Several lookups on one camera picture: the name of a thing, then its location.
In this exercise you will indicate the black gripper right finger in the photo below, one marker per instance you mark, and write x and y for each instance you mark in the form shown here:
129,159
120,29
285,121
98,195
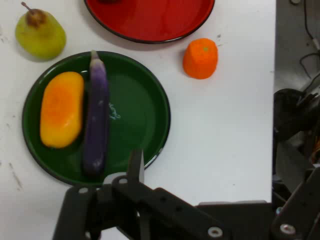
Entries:
300,215

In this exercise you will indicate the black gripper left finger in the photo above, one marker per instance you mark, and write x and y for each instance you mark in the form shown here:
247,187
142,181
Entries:
160,205

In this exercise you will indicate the purple toy eggplant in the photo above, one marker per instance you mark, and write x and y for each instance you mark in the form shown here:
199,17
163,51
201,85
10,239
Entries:
96,112

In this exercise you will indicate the dark green round plate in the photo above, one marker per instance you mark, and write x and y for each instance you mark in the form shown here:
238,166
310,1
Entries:
140,100

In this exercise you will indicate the yellow orange toy mango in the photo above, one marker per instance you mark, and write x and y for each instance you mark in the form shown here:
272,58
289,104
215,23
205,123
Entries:
61,110

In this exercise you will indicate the orange toy tangerine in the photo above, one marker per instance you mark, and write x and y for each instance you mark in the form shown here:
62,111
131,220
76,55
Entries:
200,60

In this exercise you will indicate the red round plate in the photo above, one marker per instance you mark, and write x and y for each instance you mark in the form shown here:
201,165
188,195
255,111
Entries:
155,20

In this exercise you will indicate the green toy pear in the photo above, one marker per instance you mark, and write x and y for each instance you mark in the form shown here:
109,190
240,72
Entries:
41,37

